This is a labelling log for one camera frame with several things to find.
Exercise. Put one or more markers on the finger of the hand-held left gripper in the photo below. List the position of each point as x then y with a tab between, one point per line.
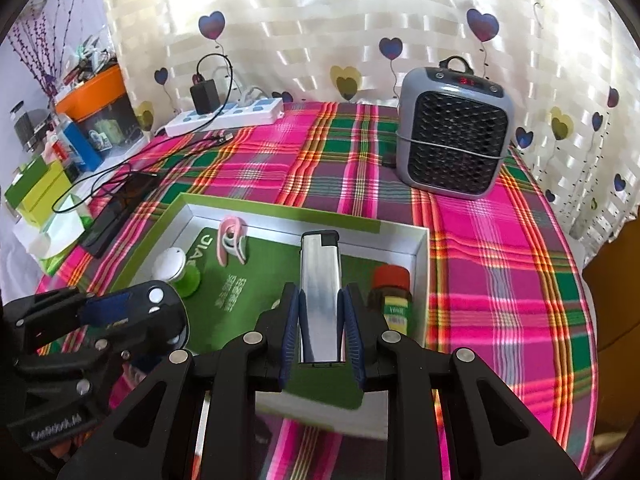
107	310
100	355

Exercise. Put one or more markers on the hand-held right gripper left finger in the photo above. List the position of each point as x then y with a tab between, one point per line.
291	332

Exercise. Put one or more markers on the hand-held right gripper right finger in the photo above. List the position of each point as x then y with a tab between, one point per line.
350	332

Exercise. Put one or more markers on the silver lighter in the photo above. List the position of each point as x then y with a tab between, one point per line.
320	285

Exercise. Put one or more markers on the black round magnetic mount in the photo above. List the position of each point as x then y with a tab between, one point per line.
167	317

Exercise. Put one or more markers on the brown jar with red lid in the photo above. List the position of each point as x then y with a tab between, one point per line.
392	280

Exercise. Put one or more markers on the green cardboard box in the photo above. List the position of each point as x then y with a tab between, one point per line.
240	285

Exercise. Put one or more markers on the green white suction cup hook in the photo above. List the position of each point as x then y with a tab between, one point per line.
170	262

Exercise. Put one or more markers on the pink and white clip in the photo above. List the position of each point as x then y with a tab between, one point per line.
232	250

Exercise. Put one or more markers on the green tissue pack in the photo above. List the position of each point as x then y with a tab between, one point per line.
67	232

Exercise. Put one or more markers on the black smartphone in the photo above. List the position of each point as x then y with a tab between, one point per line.
115	215

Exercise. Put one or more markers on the yellow green box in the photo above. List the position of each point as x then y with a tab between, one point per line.
45	197

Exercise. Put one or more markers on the dark green box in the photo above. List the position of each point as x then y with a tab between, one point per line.
25	180

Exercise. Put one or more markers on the pink green plaid tablecloth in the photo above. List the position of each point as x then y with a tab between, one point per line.
500	270

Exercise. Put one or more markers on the blue white carton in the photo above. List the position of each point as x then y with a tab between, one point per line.
82	147

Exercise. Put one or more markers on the glass jar with dark lid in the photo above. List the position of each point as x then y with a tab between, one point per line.
25	127

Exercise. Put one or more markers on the orange lid storage bin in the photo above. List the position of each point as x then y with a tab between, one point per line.
95	92

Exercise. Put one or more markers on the grey space heater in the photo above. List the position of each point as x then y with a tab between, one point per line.
455	130

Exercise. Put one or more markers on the white power strip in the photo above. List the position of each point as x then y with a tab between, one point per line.
240	110

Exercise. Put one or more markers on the black power adapter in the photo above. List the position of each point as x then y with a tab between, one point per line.
204	97

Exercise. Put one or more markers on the pile of assorted clutter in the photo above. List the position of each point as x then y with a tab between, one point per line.
87	62

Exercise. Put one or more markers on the wooden wardrobe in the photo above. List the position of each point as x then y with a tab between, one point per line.
615	310

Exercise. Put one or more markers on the purple decor branches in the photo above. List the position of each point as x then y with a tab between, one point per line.
35	45

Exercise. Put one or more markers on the heart print curtain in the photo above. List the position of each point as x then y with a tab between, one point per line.
350	20

